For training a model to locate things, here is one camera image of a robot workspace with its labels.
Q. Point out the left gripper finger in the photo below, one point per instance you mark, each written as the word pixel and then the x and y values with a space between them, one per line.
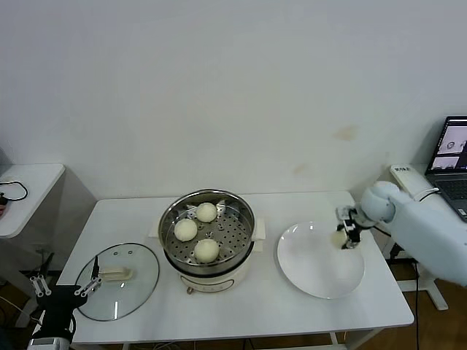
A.
pixel 91 286
pixel 39 286

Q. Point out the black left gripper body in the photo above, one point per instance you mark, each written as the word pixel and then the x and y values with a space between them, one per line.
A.
pixel 58 306

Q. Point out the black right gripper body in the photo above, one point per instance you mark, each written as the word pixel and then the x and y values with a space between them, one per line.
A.
pixel 357 218

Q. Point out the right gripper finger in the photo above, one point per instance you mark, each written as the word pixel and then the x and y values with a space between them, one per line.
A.
pixel 343 213
pixel 352 237

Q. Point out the white steamed baozi bun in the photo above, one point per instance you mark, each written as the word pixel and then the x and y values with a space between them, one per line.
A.
pixel 207 212
pixel 186 229
pixel 207 251
pixel 337 239

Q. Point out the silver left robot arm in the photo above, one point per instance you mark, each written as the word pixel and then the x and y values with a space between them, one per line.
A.
pixel 49 344

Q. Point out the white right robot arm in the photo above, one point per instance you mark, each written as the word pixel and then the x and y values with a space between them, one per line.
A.
pixel 427 233

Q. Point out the steel perforated steamer basket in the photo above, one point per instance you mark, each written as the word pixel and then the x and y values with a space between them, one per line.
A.
pixel 233 240

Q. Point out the white round plate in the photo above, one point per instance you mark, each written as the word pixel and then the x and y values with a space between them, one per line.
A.
pixel 303 270

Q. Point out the white side table with laptop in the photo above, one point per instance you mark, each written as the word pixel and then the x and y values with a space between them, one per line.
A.
pixel 405 180

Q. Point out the small black device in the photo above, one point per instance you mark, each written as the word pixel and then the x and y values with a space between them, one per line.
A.
pixel 3 199

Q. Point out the grey open laptop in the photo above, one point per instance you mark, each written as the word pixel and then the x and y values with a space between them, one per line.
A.
pixel 450 182

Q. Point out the cream electric cooking pot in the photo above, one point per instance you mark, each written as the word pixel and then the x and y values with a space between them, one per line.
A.
pixel 215 281

